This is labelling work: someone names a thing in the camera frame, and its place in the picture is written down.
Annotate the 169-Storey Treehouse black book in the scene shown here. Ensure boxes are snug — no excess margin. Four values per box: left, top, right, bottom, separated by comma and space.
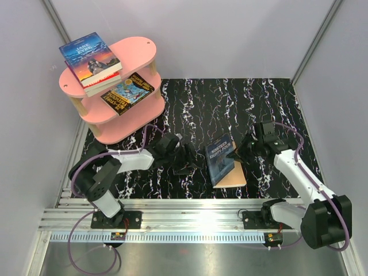
101, 72, 155, 116

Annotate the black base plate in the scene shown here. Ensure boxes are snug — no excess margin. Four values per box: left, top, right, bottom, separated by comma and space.
90, 210, 143, 229
240, 210, 281, 230

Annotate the aluminium rail frame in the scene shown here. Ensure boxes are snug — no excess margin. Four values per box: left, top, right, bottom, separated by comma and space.
27, 114, 359, 276

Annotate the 13-Storey Treehouse red book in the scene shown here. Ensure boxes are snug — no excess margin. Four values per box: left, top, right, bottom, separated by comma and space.
64, 57, 122, 92

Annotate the slotted white cable duct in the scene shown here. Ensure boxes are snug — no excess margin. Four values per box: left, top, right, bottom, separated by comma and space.
50, 231, 265, 244

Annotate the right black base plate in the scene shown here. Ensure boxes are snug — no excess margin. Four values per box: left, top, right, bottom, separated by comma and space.
240, 210, 281, 230

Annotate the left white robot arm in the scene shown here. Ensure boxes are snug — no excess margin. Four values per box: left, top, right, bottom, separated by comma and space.
68, 133, 198, 229

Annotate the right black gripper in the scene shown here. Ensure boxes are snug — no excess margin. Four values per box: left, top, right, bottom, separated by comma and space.
226, 133, 263, 165

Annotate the purple paperback book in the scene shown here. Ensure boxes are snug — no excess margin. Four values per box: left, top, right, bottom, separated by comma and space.
86, 83, 118, 97

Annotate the Jane Eyre blue book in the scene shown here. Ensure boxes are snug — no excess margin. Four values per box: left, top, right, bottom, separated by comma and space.
59, 32, 122, 87

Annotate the pink three-tier shelf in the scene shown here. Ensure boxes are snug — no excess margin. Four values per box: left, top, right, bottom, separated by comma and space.
59, 37, 165, 145

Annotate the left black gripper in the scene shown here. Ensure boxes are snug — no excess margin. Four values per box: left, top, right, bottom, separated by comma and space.
164, 143, 201, 175

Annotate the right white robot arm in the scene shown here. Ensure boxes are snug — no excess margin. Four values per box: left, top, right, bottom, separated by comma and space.
227, 121, 352, 252

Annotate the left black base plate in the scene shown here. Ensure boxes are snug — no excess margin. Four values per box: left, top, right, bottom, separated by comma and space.
90, 210, 143, 229

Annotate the Nineteen Eighty-Four blue book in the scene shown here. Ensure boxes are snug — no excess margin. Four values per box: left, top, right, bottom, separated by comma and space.
204, 133, 247, 189

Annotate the black marble table mat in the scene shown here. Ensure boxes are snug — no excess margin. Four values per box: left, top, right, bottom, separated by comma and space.
71, 78, 329, 200

